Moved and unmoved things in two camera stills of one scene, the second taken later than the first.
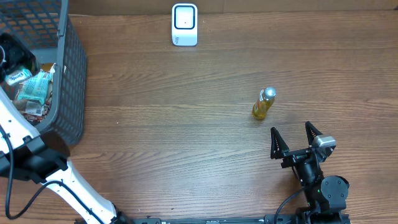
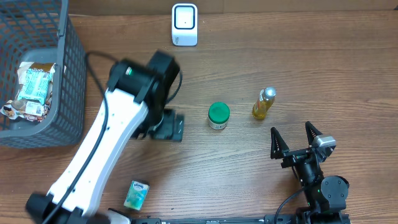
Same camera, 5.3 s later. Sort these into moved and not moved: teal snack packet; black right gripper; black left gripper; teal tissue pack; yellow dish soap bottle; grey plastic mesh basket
Moved: black left gripper; teal tissue pack
Not moved: teal snack packet; grey plastic mesh basket; yellow dish soap bottle; black right gripper
